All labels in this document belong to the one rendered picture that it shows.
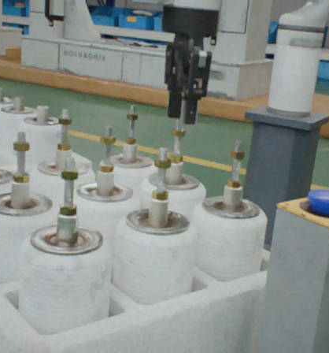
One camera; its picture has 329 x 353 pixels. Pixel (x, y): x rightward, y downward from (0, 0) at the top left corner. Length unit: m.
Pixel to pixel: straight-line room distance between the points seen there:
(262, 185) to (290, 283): 0.65
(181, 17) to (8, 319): 0.42
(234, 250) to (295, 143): 0.51
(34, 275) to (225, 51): 2.46
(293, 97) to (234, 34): 1.75
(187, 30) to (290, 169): 0.53
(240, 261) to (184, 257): 0.10
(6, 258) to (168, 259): 0.19
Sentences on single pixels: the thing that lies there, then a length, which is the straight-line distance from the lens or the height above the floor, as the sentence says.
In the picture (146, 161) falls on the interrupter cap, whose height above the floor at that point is 0.25.
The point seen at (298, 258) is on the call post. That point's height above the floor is 0.27.
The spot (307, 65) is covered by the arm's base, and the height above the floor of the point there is 0.41.
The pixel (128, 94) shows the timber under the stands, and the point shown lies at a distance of 3.07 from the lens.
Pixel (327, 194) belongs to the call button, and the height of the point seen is 0.33.
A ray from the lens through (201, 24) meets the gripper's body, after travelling 0.75.
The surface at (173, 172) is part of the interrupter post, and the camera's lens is 0.80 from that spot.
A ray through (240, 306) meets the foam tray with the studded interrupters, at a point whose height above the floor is 0.16.
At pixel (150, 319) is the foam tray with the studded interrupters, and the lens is 0.61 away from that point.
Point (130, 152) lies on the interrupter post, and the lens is 0.89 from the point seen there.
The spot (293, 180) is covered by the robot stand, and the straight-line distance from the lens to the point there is 1.20.
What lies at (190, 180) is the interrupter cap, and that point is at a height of 0.25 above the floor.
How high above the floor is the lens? 0.49
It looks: 16 degrees down
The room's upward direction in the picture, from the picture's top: 5 degrees clockwise
